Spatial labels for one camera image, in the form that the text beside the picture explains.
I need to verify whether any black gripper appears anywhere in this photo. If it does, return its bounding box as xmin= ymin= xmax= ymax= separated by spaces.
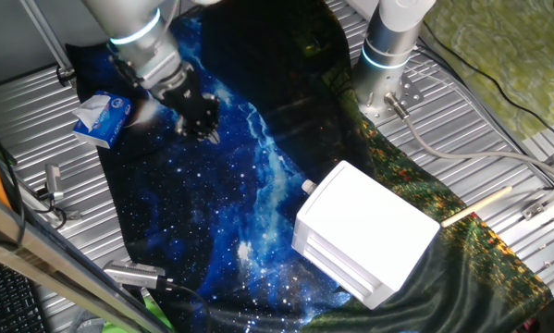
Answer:
xmin=158 ymin=68 xmax=222 ymax=145

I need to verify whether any white plastic drawer cabinet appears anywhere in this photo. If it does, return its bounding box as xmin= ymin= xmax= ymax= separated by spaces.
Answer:
xmin=290 ymin=160 xmax=442 ymax=310

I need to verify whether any galaxy and forest print cloth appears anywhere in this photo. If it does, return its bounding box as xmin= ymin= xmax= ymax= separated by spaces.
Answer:
xmin=66 ymin=0 xmax=554 ymax=333

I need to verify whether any blue tissue box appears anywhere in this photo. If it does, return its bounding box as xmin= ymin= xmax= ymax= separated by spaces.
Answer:
xmin=71 ymin=91 xmax=134 ymax=150

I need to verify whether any grey tripod pole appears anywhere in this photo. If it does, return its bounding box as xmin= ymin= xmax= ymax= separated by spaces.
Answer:
xmin=19 ymin=0 xmax=77 ymax=87

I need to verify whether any bright green cloth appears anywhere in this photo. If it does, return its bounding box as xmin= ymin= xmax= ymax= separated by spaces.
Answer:
xmin=101 ymin=298 xmax=174 ymax=333

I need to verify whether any dark grey cloth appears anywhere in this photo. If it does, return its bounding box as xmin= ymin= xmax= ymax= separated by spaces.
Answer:
xmin=68 ymin=309 xmax=106 ymax=333

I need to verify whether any black keyboard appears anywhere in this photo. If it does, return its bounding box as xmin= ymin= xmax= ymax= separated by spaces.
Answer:
xmin=0 ymin=253 xmax=51 ymax=333

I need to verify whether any wooden stick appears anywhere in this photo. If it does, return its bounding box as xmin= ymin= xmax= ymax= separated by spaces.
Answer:
xmin=440 ymin=185 xmax=513 ymax=228

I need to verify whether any yellow green mat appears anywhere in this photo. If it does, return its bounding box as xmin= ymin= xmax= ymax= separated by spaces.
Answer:
xmin=419 ymin=0 xmax=554 ymax=140

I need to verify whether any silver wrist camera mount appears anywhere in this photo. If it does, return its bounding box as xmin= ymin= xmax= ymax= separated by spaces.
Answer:
xmin=137 ymin=48 xmax=184 ymax=90

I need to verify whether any black gripper cable bundle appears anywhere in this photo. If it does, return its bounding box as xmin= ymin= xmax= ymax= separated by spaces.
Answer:
xmin=107 ymin=53 xmax=142 ymax=87

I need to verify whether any ridged silver camera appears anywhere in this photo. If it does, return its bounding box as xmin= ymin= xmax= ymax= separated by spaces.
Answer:
xmin=103 ymin=259 xmax=174 ymax=291

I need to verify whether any black camera cable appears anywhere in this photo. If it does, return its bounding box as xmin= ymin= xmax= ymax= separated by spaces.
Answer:
xmin=158 ymin=277 xmax=213 ymax=333

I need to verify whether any metal frame bar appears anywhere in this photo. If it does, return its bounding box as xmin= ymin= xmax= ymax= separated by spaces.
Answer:
xmin=0 ymin=184 xmax=171 ymax=333

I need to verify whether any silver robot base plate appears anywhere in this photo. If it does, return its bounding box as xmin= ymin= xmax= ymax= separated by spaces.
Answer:
xmin=359 ymin=73 xmax=425 ymax=127

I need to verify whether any thick grey base cable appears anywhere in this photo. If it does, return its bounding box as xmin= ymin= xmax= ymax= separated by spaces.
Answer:
xmin=385 ymin=92 xmax=554 ymax=184

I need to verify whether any thin black cable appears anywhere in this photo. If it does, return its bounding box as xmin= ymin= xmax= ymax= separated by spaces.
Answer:
xmin=422 ymin=20 xmax=554 ymax=142

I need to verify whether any aluminium bracket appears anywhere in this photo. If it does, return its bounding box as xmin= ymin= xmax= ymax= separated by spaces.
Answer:
xmin=521 ymin=138 xmax=554 ymax=221

